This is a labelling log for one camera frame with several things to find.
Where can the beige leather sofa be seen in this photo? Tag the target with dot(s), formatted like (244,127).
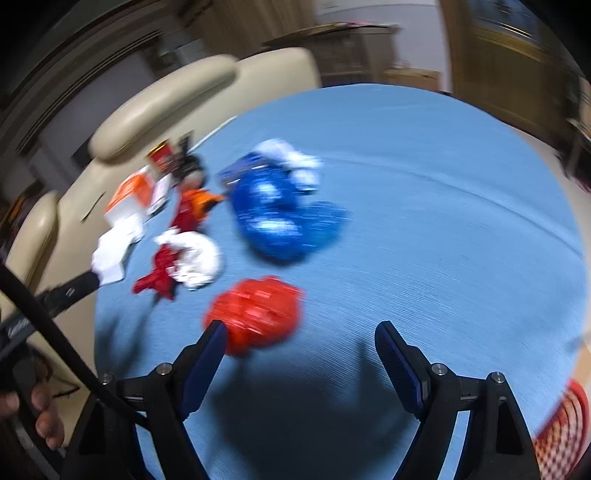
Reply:
(152,106)

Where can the person's left hand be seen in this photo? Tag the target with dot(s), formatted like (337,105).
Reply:
(44,415)

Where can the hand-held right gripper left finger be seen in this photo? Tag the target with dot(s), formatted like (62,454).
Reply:
(207,364)

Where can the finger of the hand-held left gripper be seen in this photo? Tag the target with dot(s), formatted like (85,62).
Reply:
(69,290)

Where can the wooden door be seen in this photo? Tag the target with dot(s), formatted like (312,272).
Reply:
(503,50)

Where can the black wrapper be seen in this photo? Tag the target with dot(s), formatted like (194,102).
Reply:
(190,168)

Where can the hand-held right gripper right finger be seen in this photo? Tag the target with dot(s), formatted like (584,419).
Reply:
(398,369)

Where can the orange and white box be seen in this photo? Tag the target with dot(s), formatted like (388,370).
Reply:
(131,191)

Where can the brown cardboard box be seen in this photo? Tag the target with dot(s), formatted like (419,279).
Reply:
(411,79)

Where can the red wrapper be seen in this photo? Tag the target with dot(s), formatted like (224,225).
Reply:
(159,274)

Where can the red plastic basket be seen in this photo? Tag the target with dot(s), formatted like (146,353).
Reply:
(565,429)

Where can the red snack packet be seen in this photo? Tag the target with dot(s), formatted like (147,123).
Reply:
(162,159)

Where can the blue table cloth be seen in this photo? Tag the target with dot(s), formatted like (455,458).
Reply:
(415,207)

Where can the orange wrapper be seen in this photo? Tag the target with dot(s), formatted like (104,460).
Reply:
(196,207)

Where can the white tissue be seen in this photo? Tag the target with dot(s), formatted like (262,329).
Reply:
(113,251)
(295,159)

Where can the wooden slatted crib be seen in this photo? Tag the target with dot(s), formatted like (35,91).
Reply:
(351,48)

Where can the red plastic bag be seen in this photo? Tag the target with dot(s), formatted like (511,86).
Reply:
(258,314)

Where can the blue plastic bag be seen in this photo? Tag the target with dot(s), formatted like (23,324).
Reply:
(272,221)

